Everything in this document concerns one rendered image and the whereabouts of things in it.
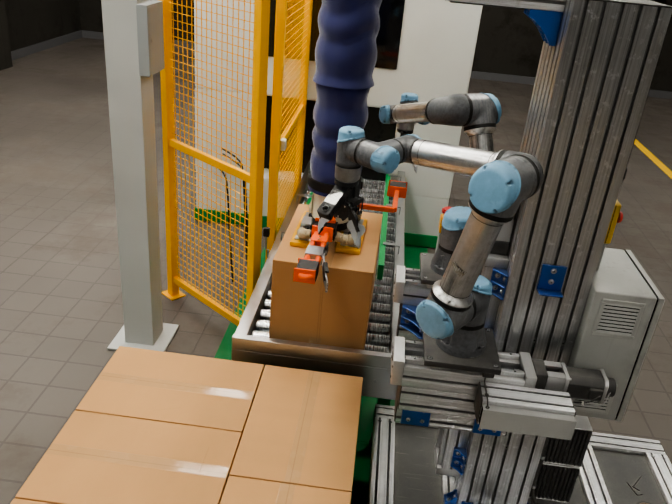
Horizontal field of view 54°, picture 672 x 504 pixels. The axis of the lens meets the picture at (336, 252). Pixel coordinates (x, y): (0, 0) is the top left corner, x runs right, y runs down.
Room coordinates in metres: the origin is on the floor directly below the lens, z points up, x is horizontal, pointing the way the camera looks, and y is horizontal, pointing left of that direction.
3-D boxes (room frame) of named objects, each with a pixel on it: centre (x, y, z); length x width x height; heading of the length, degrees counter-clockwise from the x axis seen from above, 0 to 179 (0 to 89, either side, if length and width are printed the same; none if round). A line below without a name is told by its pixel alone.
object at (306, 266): (1.97, 0.09, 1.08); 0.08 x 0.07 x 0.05; 175
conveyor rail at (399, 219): (3.36, -0.35, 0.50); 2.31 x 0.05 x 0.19; 177
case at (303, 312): (2.57, 0.02, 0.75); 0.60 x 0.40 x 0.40; 175
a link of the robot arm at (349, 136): (1.83, -0.01, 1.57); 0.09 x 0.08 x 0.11; 50
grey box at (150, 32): (3.01, 0.91, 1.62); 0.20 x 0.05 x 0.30; 177
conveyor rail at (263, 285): (3.40, 0.30, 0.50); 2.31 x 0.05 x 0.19; 177
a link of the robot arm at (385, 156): (1.78, -0.10, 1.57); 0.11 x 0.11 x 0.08; 50
